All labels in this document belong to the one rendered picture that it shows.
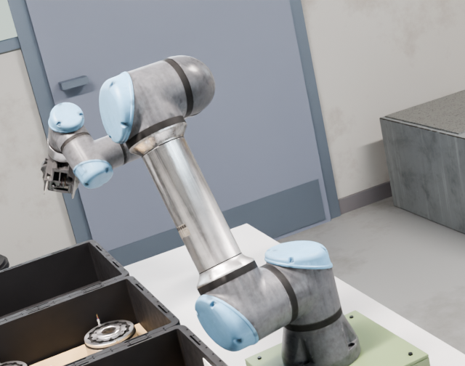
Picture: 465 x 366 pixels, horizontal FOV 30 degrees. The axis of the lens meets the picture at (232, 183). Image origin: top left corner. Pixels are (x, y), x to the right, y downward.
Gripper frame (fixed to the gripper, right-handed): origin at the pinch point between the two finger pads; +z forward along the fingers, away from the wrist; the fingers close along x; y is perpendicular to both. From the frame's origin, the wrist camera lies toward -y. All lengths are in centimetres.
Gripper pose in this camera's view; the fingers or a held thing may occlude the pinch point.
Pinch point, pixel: (60, 185)
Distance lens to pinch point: 226.7
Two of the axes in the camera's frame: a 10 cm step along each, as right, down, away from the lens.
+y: -0.5, 8.5, -5.2
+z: -2.1, 5.0, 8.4
